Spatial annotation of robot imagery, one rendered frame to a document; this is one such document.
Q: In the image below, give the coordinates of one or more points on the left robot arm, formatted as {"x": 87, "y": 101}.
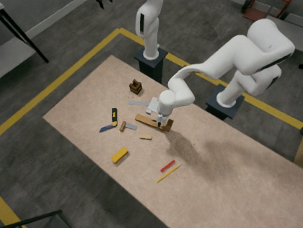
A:
{"x": 257, "y": 55}

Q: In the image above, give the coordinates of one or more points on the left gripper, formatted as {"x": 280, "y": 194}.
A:
{"x": 161, "y": 121}

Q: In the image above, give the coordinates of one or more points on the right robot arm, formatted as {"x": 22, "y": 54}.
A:
{"x": 147, "y": 24}

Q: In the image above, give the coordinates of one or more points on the black sliding bevel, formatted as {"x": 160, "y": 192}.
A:
{"x": 114, "y": 120}

